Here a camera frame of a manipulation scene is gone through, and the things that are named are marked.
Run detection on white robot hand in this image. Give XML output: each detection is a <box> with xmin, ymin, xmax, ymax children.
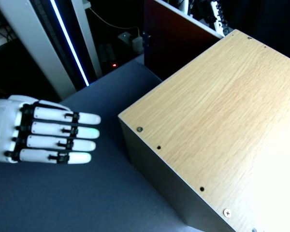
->
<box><xmin>0</xmin><ymin>94</ymin><xmax>102</xmax><ymax>165</ymax></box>

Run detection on light wooden box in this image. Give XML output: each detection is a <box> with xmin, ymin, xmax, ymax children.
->
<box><xmin>117</xmin><ymin>29</ymin><xmax>290</xmax><ymax>232</ymax></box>

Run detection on grey table cloth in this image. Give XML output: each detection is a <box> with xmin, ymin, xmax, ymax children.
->
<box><xmin>0</xmin><ymin>54</ymin><xmax>203</xmax><ymax>232</ymax></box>

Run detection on white led light strip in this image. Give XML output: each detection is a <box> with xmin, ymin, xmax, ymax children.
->
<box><xmin>50</xmin><ymin>0</ymin><xmax>90</xmax><ymax>87</ymax></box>

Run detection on black power strip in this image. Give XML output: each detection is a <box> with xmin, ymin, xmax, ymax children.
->
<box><xmin>98</xmin><ymin>43</ymin><xmax>119</xmax><ymax>70</ymax></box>

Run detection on grey power adapter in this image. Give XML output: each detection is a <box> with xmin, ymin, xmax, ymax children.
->
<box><xmin>131</xmin><ymin>36</ymin><xmax>144</xmax><ymax>55</ymax></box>

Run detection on white metal frame post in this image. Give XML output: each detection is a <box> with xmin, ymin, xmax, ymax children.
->
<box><xmin>0</xmin><ymin>0</ymin><xmax>77</xmax><ymax>100</ymax></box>

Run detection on thin white frame post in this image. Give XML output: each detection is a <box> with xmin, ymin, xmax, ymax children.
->
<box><xmin>72</xmin><ymin>0</ymin><xmax>102</xmax><ymax>78</ymax></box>

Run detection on thin white cable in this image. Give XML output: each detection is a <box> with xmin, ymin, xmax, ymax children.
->
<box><xmin>88</xmin><ymin>7</ymin><xmax>141</xmax><ymax>37</ymax></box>

